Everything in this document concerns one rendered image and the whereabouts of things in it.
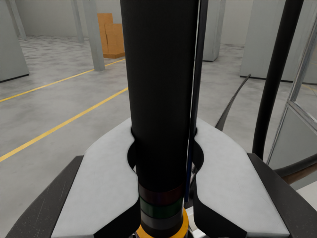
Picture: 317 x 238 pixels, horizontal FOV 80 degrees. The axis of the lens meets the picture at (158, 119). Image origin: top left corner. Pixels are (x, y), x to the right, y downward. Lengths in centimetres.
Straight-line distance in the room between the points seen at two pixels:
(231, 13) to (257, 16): 679
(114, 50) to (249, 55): 503
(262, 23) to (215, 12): 210
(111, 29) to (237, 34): 707
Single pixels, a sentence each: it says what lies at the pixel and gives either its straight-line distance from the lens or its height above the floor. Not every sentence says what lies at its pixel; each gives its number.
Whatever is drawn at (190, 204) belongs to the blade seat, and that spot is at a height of 122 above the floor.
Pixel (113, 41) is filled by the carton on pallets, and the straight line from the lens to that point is 823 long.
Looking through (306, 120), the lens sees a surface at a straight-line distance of 143.
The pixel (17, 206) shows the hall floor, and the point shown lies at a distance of 234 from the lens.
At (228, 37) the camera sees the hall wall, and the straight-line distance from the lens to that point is 1233.
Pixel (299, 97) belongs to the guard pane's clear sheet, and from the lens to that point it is 154.
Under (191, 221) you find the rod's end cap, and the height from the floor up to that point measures 137.
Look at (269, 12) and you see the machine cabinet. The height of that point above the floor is 153.
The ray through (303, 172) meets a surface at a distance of 30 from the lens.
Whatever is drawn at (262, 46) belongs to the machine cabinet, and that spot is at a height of 80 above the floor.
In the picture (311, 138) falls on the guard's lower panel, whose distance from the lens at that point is 138.
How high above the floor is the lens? 154
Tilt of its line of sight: 29 degrees down
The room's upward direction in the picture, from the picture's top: 1 degrees counter-clockwise
